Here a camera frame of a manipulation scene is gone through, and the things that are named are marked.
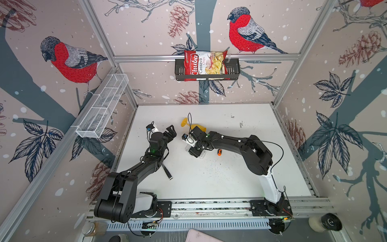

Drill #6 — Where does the grey white remote control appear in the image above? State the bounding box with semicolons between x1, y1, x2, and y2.
198;150;207;159

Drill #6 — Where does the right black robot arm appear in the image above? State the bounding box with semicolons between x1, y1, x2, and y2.
182;127;293;217

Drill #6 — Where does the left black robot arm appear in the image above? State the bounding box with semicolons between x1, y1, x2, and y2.
94;123;177;223

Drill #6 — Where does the yellow plastic goblet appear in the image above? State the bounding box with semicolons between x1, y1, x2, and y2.
181;118;207;132

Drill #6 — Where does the red cassava chips bag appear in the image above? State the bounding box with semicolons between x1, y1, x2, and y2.
184;50;228;76

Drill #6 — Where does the pink flat object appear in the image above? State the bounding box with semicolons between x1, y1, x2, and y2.
185;229;223;242

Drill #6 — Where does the glass jar amber content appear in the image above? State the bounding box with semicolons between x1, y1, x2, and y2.
82;221;108;237

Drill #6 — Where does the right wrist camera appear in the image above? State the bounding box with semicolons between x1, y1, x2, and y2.
182;134;196;147

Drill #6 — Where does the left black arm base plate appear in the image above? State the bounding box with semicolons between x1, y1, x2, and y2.
142;201;172;218

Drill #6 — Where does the white wire mesh shelf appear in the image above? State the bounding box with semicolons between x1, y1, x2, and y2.
76;74;129;138

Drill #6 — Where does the black wall basket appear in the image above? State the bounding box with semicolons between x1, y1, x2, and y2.
175;58;240;81

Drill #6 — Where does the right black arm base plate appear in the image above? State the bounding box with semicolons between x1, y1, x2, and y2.
250;198;293;217

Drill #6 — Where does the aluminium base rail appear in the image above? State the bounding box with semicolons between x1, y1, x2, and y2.
84;197;335;232

